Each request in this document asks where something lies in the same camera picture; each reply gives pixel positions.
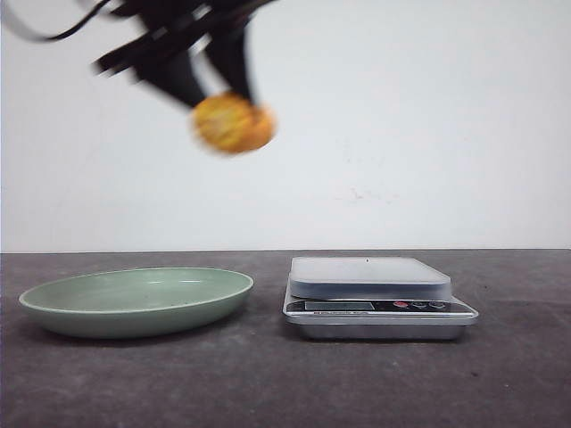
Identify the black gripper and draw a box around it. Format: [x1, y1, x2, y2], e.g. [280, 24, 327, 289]
[94, 1, 270, 109]

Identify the yellow corn cob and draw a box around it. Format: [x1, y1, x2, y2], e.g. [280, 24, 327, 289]
[190, 92, 277, 155]

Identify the green oval plate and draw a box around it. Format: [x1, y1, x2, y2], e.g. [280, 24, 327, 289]
[19, 267, 254, 339]

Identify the silver digital kitchen scale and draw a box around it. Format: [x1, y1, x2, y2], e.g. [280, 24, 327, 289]
[283, 256, 479, 341]

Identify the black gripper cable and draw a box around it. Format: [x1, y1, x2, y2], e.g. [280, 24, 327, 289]
[0, 0, 112, 44]

